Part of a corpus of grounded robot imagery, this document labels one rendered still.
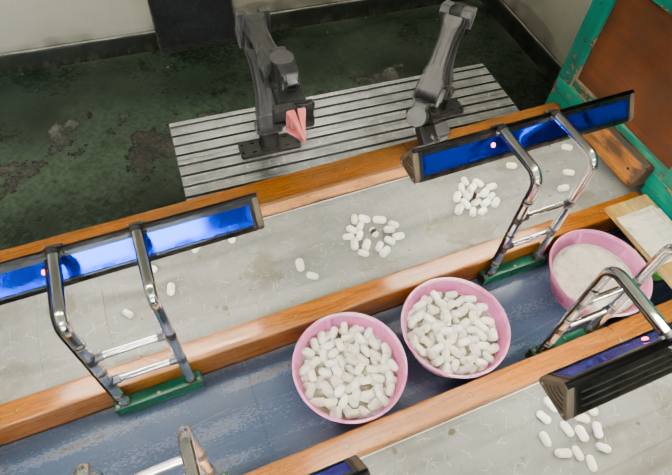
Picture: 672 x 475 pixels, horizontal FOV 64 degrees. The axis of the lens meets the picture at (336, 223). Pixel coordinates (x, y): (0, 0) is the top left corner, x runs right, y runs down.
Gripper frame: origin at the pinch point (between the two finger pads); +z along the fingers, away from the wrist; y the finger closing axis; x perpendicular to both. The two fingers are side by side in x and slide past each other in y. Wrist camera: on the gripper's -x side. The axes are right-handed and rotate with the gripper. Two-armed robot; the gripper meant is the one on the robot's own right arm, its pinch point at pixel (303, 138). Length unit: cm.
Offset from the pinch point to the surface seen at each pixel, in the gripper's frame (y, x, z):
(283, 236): -6.7, 32.8, 3.3
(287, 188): -1.5, 30.7, -10.9
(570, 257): 67, 33, 33
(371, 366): 3, 32, 45
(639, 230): 87, 28, 33
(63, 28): -72, 90, -195
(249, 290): -19.5, 32.6, 17.0
